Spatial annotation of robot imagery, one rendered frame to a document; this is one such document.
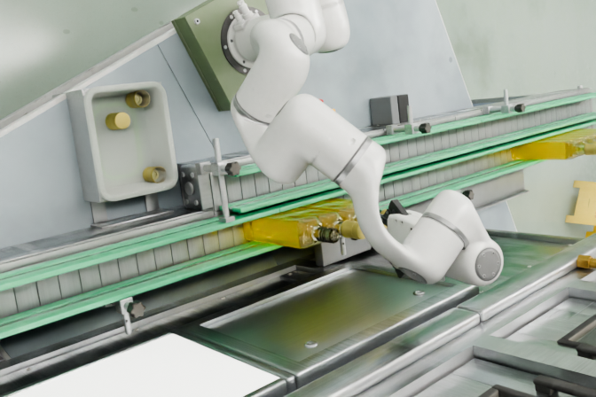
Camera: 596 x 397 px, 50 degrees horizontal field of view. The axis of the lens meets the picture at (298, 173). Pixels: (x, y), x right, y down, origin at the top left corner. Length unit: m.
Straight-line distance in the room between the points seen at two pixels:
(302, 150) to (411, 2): 1.20
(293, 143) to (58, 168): 0.58
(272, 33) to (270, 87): 0.08
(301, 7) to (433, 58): 1.01
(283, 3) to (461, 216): 0.49
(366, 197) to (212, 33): 0.68
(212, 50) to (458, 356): 0.83
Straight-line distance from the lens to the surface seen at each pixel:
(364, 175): 0.91
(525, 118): 2.30
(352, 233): 1.25
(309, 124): 0.91
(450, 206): 0.95
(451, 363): 1.05
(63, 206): 1.35
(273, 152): 0.94
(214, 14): 1.47
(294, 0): 1.15
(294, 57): 0.98
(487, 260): 0.99
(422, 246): 0.93
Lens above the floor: 2.01
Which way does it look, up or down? 49 degrees down
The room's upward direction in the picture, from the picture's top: 92 degrees clockwise
